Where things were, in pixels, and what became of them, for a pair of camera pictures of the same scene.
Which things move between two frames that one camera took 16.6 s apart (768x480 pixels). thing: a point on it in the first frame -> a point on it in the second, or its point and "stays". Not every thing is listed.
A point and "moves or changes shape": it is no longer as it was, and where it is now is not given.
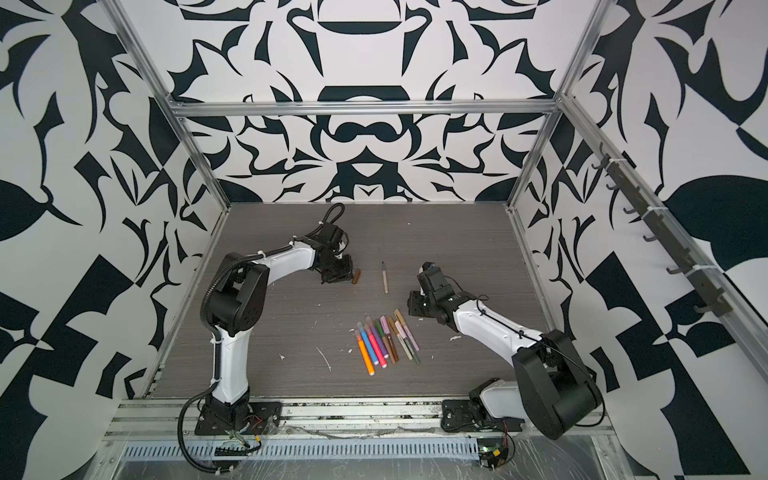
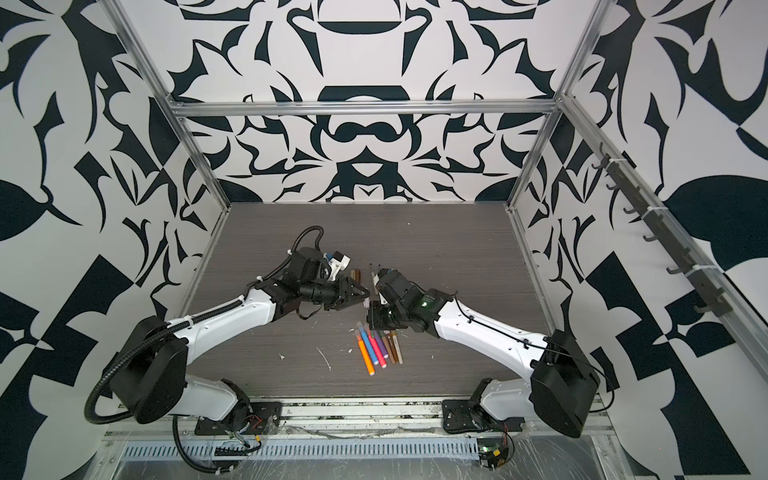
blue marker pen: (367, 342) stays
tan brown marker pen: (385, 279) moves or changes shape
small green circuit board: (492, 453) stays
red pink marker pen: (376, 346) stays
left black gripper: (346, 277) -> (345, 292)
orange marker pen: (364, 352) stays
